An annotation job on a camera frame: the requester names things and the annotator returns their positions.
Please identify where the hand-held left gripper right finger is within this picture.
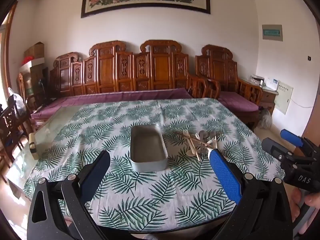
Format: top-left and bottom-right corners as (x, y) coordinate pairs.
(209, 148), (293, 240)

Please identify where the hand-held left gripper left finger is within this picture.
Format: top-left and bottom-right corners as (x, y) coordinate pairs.
(27, 150), (111, 240)

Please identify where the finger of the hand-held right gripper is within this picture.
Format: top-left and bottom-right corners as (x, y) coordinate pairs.
(280, 129), (320, 157)
(262, 137), (316, 167)

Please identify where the wooden chopstick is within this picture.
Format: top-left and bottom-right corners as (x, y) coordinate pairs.
(189, 140), (200, 162)
(179, 132), (218, 148)

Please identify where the grey rectangular metal tray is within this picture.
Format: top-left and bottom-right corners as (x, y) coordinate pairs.
(130, 124), (168, 173)

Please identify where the person's right hand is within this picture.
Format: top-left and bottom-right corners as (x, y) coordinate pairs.
(291, 187), (320, 222)

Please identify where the grey mop head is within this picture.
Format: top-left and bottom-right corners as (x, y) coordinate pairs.
(257, 106), (273, 130)

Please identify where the wooden side table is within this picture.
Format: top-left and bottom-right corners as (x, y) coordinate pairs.
(260, 86), (278, 117)

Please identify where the purple armchair cushion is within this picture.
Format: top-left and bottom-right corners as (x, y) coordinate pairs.
(219, 91), (260, 112)

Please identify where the leaf print tablecloth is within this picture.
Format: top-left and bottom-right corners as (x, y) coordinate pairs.
(24, 97), (285, 233)

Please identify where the long purple sofa cushion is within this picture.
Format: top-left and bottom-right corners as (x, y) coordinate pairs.
(30, 88), (194, 119)

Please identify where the dark wooden dining chair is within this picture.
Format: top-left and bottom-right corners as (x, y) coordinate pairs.
(0, 100), (29, 160)

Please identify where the carved wooden armchair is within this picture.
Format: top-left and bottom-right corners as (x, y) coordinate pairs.
(195, 44), (263, 130)

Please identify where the clear plastic bag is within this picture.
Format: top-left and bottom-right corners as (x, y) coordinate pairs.
(7, 87), (25, 115)

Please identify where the carved wooden sofa bench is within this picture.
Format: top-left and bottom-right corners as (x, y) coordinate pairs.
(49, 39), (208, 98)

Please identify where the white cardboard box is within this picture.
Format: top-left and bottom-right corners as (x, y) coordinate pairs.
(19, 57), (45, 73)

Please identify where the brown cardboard box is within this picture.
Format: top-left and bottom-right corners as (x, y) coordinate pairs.
(24, 42), (45, 58)

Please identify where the white wall cabinet door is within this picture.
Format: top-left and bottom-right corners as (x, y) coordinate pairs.
(274, 80), (293, 115)

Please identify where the grey wall panel box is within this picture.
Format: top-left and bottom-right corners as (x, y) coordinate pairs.
(262, 24), (283, 42)

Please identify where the wooden window frame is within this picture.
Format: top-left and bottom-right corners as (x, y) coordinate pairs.
(0, 1), (19, 93)

